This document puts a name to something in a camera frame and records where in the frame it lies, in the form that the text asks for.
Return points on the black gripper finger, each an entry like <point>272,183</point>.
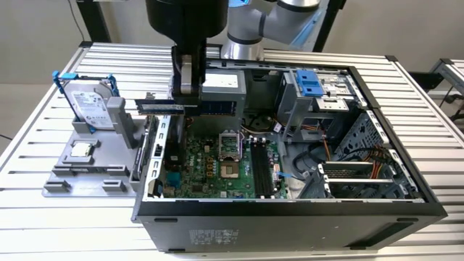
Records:
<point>198,70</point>

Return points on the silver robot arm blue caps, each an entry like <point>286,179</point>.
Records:
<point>247,27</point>

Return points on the black RAM slot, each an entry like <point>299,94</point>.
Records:
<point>258,168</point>
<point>266,168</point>

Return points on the grey power supply unit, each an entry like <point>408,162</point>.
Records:
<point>218,126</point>

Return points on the round black speaker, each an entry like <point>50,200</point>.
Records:
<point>263,122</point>

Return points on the blue plastic drive latch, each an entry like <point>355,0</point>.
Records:
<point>308,81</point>

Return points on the grey metal drive cage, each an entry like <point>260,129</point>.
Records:
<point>298,108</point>

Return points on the hard disk in blue carrier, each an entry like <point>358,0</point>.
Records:
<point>87,108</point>

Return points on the CPU socket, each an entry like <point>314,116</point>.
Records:
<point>230,170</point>

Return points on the green motherboard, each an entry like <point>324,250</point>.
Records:
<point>195,174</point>

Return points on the grey plastic parts rack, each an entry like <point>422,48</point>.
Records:
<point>108,160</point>

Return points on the silver CPU chip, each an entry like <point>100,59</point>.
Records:
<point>80,149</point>

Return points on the grey metal disk bay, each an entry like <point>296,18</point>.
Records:
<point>363,180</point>

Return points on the black PC case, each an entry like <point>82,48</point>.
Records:
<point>254,231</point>

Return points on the black upright post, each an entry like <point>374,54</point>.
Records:
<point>96,21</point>
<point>326,27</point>

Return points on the graphics card with metal bracket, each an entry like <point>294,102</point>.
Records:
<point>139,163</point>

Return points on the aluminium frame side table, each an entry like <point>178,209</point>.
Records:
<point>450,70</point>

